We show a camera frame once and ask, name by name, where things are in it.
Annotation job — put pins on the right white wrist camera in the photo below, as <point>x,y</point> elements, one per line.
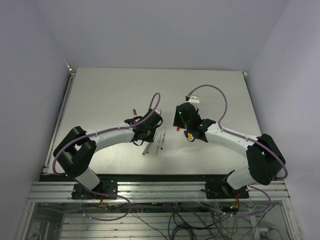
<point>194,100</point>

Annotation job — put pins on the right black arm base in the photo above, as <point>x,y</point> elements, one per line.
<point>220,189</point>

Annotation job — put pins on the yellow marker pen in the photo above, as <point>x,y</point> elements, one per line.
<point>158,145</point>

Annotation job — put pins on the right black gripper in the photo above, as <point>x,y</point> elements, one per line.
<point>177,121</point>

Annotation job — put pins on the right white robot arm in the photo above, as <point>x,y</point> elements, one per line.
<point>264,159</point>

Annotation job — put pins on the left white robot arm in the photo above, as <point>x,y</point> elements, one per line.
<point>77,149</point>

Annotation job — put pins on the red marker pen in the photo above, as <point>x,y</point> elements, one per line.
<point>146,148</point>

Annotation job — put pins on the green marker pen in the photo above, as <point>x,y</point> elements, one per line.
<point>150,145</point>

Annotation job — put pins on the aluminium mounting rail frame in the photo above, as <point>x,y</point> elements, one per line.
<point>163,211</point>

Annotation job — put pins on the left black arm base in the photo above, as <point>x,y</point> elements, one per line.
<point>103,190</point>

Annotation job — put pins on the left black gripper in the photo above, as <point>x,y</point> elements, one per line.
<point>150,139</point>

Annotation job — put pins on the blue marker pen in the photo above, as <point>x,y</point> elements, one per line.
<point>163,138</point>

